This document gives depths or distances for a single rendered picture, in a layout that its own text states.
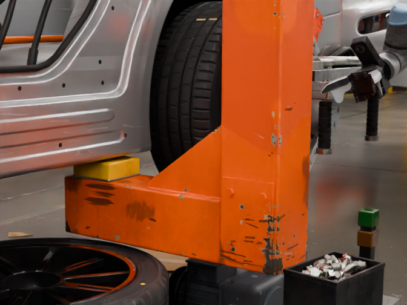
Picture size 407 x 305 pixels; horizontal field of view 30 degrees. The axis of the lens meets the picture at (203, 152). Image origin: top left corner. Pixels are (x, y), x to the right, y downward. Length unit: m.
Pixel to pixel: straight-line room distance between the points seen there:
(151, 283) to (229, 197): 0.27
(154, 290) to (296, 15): 0.70
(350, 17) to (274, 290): 2.94
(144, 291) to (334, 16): 1.75
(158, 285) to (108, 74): 0.60
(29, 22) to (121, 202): 2.30
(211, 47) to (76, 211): 0.60
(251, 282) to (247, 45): 0.69
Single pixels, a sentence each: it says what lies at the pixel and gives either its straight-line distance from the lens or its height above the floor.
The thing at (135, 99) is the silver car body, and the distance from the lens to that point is 2.10.
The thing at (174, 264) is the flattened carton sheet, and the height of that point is 0.01.
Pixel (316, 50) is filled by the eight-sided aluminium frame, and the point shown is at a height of 1.03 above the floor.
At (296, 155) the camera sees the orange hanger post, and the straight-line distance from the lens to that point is 1.80.
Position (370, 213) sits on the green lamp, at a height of 0.65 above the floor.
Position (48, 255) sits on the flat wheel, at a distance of 2.10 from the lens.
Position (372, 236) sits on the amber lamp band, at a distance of 1.87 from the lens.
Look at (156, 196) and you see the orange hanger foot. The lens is 1.94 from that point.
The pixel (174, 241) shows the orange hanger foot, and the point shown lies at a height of 0.56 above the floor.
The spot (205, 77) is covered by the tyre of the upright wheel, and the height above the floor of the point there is 0.96.
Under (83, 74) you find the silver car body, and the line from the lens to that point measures 1.98.
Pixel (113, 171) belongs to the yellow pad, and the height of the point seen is 0.71.
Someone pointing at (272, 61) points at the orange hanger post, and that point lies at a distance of 1.71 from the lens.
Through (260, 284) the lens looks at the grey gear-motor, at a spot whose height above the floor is 0.40.
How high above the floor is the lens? 1.07
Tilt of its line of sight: 9 degrees down
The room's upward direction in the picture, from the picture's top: straight up
